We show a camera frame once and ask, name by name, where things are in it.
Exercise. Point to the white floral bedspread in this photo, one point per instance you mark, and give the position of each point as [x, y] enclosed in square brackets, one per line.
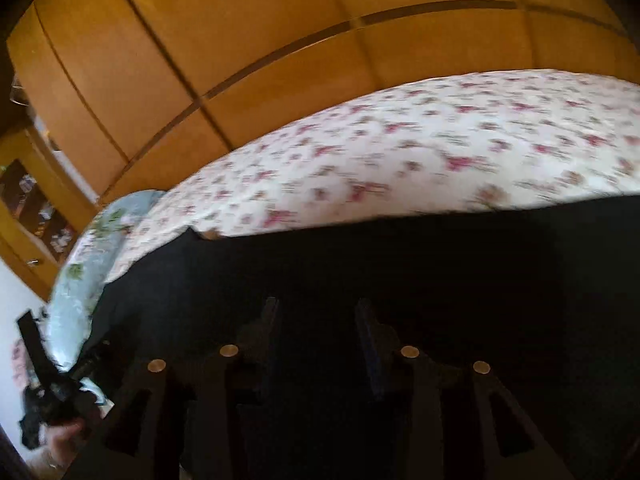
[497, 140]

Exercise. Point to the black pants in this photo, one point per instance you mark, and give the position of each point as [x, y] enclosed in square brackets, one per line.
[545, 299]

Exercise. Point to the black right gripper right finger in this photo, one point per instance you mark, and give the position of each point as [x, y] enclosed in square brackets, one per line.
[430, 419]

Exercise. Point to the wooden shelf unit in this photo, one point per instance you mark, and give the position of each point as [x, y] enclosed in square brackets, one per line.
[43, 211]

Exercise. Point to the person's left hand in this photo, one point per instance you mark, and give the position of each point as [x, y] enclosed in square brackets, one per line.
[64, 442]

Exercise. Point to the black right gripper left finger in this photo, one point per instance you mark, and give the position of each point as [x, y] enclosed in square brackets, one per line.
[173, 419]

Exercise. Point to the teal floral pillow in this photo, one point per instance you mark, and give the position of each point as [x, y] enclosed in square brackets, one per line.
[103, 252]

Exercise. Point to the wooden wardrobe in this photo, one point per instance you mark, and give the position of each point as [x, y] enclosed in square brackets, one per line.
[141, 93]

